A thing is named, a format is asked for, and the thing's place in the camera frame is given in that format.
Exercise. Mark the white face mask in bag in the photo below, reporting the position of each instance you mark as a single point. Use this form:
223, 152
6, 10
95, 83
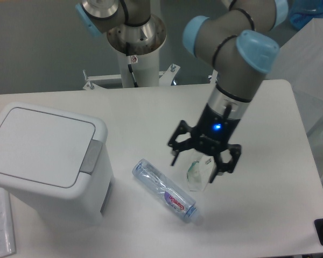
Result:
199, 171

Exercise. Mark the white push-top trash can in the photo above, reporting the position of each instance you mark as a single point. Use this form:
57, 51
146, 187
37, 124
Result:
56, 162

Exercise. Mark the clear plastic water bottle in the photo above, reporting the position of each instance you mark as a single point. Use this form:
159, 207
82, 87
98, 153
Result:
180, 202

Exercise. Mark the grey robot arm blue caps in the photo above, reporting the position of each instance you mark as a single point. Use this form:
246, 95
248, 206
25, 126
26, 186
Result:
234, 45

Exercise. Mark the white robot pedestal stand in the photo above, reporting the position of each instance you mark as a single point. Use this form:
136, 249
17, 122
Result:
136, 71

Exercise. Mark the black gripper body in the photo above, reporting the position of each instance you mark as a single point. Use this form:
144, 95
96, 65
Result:
212, 132

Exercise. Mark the blue water jug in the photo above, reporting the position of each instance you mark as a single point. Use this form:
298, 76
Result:
302, 12

